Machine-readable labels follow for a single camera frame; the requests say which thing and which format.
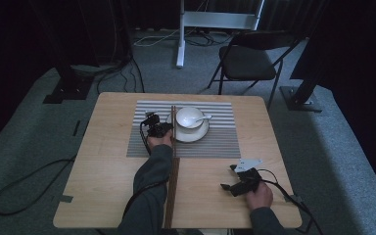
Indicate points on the white bowl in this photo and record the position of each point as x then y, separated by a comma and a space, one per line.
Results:
186, 117

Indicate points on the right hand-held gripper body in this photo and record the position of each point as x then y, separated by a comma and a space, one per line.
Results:
249, 182

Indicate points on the person's left hand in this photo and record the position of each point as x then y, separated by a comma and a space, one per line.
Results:
160, 141

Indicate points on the white metal stand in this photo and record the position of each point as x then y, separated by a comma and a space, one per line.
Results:
218, 20

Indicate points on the grey striped placemat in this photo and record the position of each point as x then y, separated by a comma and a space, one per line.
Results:
215, 143

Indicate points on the grey tape piece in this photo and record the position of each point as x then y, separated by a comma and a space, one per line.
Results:
66, 198
296, 198

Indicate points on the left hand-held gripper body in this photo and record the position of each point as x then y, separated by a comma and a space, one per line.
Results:
156, 129

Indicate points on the black folding chair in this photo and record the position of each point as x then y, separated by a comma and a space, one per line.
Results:
246, 62

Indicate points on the brown wooden chopstick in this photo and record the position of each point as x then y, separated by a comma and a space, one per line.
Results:
172, 112
175, 114

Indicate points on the black stand with base plate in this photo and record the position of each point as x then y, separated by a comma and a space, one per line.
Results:
68, 89
302, 99

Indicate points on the black tape strip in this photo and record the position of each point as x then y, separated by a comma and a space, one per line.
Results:
76, 128

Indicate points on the person's right hand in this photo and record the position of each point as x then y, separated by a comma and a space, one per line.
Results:
259, 199

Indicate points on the white plate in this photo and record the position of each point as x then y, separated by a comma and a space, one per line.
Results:
189, 137

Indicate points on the white ceramic spoon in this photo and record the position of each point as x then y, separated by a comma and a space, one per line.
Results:
204, 117

